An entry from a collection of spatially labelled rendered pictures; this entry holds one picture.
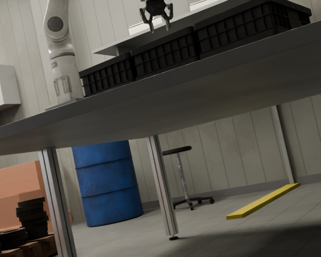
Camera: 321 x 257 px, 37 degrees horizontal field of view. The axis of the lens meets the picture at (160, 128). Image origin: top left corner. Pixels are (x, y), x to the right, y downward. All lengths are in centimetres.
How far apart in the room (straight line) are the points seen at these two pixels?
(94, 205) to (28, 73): 245
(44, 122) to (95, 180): 330
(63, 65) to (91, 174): 306
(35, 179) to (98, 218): 105
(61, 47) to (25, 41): 482
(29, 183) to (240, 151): 236
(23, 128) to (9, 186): 424
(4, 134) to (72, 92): 31
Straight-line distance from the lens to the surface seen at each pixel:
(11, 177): 569
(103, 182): 469
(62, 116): 138
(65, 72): 174
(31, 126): 147
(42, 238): 342
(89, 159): 472
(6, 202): 523
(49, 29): 177
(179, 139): 514
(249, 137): 480
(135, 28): 466
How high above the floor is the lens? 48
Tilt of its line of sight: 4 degrees up
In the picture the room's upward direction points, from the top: 12 degrees counter-clockwise
